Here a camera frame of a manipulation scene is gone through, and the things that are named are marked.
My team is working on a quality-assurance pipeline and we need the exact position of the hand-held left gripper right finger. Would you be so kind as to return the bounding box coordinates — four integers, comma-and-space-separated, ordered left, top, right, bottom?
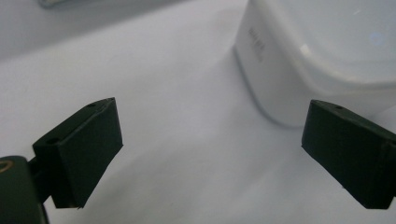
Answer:
301, 99, 396, 210

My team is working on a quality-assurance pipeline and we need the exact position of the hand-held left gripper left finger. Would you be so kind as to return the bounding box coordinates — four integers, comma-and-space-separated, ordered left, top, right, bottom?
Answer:
32, 97, 124, 209

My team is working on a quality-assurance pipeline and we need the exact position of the white plastic appliance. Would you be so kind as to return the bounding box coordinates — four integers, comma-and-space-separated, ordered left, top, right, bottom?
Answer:
233, 0, 396, 128

